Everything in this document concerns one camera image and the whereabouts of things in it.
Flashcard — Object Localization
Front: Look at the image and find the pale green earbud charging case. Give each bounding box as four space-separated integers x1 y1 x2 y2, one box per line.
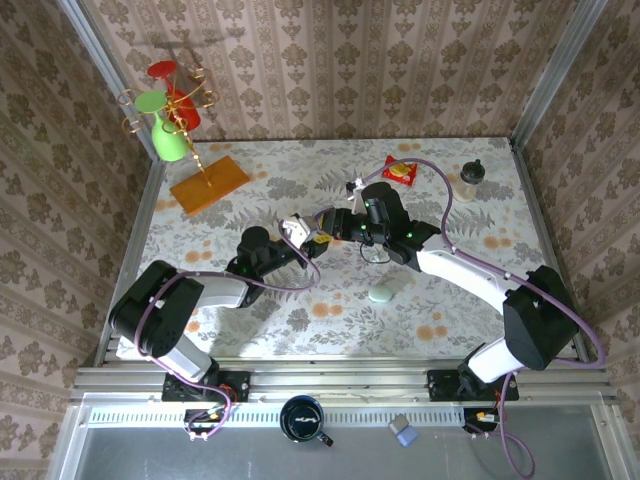
368 277 409 304

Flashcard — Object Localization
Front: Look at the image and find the red snack packet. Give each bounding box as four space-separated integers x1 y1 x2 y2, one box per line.
381 154 419 187

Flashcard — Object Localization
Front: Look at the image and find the gold rack with wooden base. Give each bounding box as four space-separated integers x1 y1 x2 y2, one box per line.
117 42 251 217

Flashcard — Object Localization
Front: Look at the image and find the floral patterned tablecloth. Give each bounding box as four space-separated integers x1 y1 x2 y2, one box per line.
102 137 584 359

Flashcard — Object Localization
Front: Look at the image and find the clear bottle with black cap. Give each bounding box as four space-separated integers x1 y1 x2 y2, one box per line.
449 158 486 204

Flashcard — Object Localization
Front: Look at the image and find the green plastic wine glass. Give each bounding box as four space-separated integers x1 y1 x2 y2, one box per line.
134 90 190 163

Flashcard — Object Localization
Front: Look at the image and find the black mug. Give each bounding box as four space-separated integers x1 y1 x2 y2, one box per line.
278 394 335 448

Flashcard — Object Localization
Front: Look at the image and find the black connector box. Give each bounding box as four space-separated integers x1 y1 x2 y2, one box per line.
183 407 229 441
462 407 501 436

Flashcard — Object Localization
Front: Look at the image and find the slotted metal strip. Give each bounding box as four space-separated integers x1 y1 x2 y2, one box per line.
82 403 469 427

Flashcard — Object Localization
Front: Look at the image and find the red plastic wine glass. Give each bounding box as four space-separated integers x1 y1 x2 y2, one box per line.
147 59 202 134

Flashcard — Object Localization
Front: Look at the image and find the small blue grey box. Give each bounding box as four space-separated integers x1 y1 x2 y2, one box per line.
388 413 420 447

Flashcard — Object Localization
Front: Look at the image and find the grey metal shelf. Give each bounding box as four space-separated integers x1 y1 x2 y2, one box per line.
49 392 631 480

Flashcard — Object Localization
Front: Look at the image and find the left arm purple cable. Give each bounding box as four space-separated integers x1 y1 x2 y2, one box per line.
132 219 324 442

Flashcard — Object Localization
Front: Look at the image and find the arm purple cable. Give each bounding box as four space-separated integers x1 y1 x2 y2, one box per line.
132 219 324 442
362 158 607 480

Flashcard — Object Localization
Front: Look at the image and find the thin black wire loop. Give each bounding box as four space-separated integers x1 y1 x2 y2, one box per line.
360 242 394 265

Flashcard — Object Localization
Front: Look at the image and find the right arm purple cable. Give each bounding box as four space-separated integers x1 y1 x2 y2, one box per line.
362 158 607 480

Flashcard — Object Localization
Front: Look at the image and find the aluminium side rail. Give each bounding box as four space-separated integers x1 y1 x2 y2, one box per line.
92 157 169 369

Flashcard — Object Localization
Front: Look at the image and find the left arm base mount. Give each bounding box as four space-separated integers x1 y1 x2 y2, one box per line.
160 370 251 404

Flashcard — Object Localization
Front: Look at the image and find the aluminium cross rail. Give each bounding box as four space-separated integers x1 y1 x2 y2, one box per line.
69 355 619 404

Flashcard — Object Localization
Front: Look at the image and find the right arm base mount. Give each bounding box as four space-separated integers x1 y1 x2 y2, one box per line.
427 368 520 403

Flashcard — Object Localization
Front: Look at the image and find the aluminium frame post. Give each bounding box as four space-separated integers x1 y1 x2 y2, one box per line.
55 0 169 166
508 0 611 149

